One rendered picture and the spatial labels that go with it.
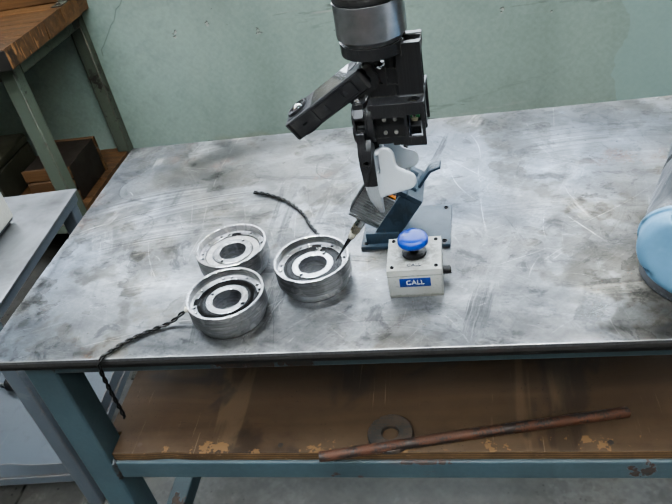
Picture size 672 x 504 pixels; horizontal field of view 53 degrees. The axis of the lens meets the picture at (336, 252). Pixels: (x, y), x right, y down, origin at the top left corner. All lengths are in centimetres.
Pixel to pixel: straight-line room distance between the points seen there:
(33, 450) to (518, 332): 125
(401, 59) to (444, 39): 172
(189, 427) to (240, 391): 10
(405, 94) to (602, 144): 51
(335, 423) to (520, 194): 45
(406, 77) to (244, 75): 187
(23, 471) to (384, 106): 125
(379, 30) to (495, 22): 175
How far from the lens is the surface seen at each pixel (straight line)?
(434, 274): 85
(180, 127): 276
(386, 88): 75
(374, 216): 84
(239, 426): 112
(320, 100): 76
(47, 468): 167
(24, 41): 231
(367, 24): 70
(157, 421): 118
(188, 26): 258
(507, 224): 99
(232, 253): 101
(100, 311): 102
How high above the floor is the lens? 138
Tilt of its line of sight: 36 degrees down
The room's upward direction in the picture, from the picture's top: 12 degrees counter-clockwise
